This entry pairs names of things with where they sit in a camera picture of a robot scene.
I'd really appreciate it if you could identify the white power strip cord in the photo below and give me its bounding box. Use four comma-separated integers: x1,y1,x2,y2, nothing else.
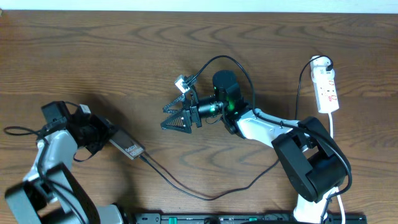
328,112,346,224

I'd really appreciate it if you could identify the black charger cable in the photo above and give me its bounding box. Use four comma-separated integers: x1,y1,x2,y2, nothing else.
138,55,334,202

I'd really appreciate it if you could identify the black camera cable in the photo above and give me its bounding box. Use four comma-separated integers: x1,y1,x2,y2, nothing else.
2,101,88,224
186,55,353,203

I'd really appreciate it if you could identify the black right camera cable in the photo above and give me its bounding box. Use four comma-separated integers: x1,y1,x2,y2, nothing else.
186,55,353,203

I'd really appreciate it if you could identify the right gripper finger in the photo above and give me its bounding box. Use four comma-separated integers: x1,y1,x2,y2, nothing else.
160,109,192,134
162,94,186,114

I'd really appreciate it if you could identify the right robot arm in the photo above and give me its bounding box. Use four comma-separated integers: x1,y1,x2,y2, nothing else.
161,70,352,223

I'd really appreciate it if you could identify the black left camera cable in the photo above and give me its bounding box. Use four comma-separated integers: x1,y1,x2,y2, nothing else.
2,101,88,224

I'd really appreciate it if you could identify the white power strip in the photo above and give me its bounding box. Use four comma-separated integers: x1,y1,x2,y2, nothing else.
310,55,339,114

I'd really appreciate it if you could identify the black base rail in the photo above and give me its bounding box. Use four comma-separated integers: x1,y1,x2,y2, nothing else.
96,203,368,224

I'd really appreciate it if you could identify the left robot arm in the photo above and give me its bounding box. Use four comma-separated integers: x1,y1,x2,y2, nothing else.
4,101,129,223

